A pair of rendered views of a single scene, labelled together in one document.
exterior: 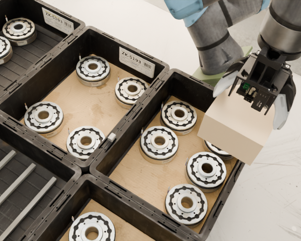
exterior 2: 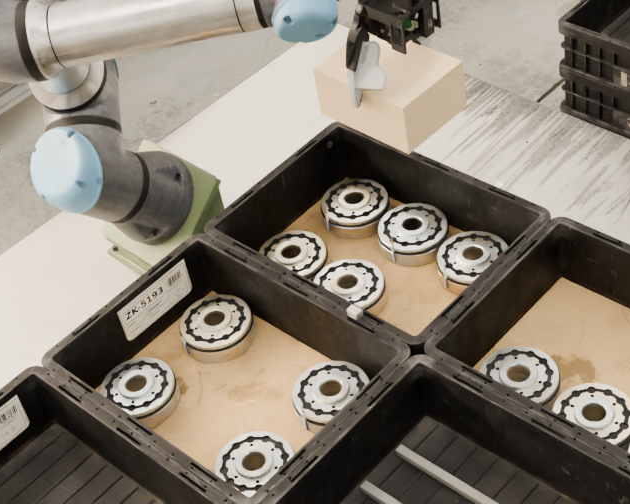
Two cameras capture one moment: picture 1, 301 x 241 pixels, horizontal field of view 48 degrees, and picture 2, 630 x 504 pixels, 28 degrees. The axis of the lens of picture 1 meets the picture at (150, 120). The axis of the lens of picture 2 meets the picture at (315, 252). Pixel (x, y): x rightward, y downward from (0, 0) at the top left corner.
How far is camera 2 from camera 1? 1.20 m
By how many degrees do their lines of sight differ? 43
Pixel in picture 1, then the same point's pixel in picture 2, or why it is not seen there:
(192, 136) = (333, 250)
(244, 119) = (417, 73)
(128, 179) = not seen: hidden behind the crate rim
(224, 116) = (410, 90)
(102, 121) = (275, 382)
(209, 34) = (129, 170)
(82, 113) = (247, 415)
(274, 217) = not seen: hidden behind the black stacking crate
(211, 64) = (173, 204)
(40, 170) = (375, 479)
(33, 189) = (415, 486)
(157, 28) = not seen: outside the picture
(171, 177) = (415, 284)
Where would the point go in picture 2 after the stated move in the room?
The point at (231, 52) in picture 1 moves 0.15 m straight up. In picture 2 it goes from (165, 162) to (142, 84)
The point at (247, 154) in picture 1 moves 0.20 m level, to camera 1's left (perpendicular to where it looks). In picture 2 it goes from (457, 95) to (420, 193)
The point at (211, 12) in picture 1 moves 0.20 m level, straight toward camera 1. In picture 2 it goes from (98, 142) to (213, 166)
